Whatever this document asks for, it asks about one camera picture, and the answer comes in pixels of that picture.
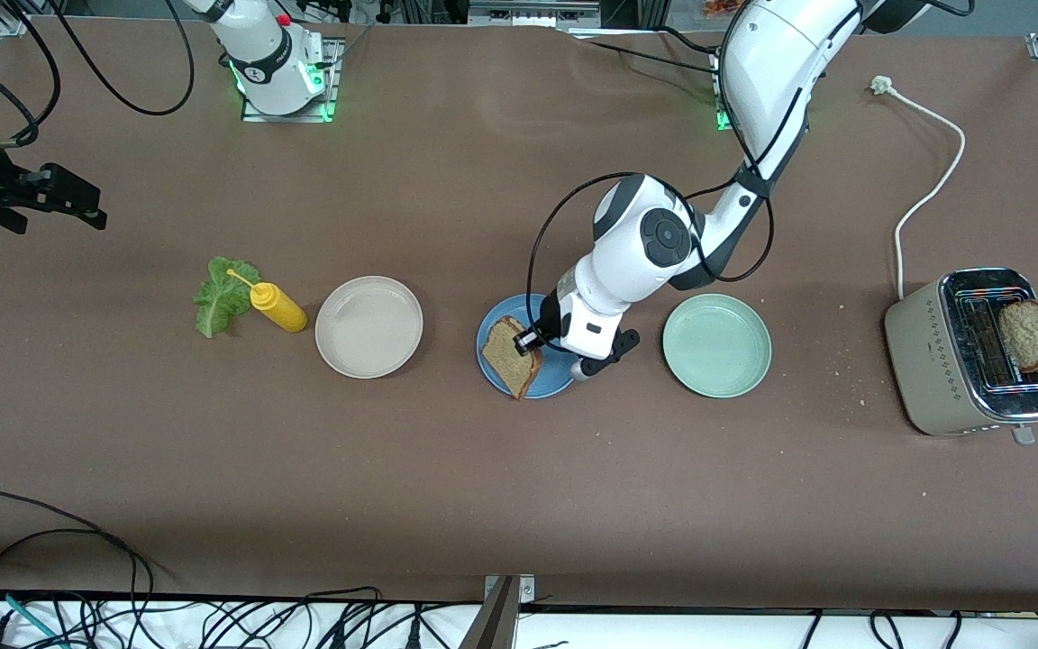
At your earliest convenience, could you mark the brown toast bread slice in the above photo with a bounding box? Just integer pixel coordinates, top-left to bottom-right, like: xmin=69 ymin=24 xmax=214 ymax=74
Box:
xmin=480 ymin=315 xmax=545 ymax=402
xmin=997 ymin=298 xmax=1038 ymax=373

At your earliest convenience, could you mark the green lettuce leaf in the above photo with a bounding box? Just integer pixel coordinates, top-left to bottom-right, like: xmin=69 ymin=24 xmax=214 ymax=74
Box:
xmin=193 ymin=257 xmax=263 ymax=339

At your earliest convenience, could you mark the yellow squeeze bottle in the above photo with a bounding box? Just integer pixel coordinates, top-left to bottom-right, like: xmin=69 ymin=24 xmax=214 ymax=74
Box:
xmin=226 ymin=268 xmax=309 ymax=334

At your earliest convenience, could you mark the blue round plate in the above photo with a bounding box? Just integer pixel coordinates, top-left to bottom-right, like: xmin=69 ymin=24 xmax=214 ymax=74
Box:
xmin=475 ymin=293 xmax=587 ymax=399

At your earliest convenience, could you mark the beige round plate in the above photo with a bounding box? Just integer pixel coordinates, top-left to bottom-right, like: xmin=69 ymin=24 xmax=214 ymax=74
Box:
xmin=314 ymin=275 xmax=424 ymax=379

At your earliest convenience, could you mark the green round plate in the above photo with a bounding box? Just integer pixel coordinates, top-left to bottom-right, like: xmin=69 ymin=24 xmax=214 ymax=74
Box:
xmin=661 ymin=293 xmax=773 ymax=398

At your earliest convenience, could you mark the grey metal bar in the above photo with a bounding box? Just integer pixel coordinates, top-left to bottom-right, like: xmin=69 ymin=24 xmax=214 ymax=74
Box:
xmin=458 ymin=577 xmax=520 ymax=649

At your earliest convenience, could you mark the grey metal box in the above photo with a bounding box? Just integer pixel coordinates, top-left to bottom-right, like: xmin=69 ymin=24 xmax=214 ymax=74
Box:
xmin=468 ymin=0 xmax=601 ymax=28

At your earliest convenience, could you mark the white surface panel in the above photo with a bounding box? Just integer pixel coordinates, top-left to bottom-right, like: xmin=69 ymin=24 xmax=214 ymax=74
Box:
xmin=0 ymin=597 xmax=1038 ymax=649

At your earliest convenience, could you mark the silver two-slot toaster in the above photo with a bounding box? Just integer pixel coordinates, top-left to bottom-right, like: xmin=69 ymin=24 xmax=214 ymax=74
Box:
xmin=883 ymin=267 xmax=1038 ymax=446

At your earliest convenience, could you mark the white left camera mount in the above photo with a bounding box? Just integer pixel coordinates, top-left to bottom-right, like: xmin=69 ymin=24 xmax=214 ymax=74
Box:
xmin=560 ymin=287 xmax=625 ymax=360

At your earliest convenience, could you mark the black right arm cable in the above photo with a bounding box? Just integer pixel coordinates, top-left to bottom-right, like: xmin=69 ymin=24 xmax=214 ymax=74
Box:
xmin=46 ymin=0 xmax=196 ymax=117

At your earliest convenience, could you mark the small metal table bracket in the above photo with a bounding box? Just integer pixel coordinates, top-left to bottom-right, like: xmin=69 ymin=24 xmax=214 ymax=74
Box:
xmin=483 ymin=574 xmax=536 ymax=603

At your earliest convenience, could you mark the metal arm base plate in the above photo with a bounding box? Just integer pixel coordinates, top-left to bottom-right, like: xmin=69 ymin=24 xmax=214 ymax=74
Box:
xmin=240 ymin=36 xmax=341 ymax=123
xmin=711 ymin=50 xmax=729 ymax=133

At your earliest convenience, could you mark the thin black table cable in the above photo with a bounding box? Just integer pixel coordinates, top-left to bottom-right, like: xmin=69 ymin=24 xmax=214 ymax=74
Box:
xmin=569 ymin=25 xmax=727 ymax=82

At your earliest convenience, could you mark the teal cable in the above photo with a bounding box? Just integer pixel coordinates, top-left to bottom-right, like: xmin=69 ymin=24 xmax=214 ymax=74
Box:
xmin=0 ymin=586 xmax=60 ymax=648

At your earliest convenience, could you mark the white toaster power cable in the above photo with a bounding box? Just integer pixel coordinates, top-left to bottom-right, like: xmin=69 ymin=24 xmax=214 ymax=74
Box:
xmin=870 ymin=76 xmax=967 ymax=300

